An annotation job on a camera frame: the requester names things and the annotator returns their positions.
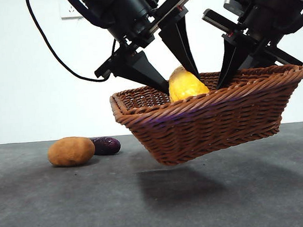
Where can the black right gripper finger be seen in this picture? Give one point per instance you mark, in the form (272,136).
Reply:
(233,53)
(262,60)

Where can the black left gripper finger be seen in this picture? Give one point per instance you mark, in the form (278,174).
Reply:
(138,67)
(177,36)

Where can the yellow corn cob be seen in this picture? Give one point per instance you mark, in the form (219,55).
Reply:
(186,87)

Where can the brown wicker basket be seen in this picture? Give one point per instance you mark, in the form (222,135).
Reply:
(207,125)

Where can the purple eggplant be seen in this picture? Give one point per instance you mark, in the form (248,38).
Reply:
(108,146)

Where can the brown potato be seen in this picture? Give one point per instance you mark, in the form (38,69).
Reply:
(71,151)

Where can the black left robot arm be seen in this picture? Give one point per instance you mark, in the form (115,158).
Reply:
(113,9)

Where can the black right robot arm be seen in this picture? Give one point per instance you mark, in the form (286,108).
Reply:
(286,2)

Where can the white wall socket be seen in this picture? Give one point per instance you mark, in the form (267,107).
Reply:
(67,13)

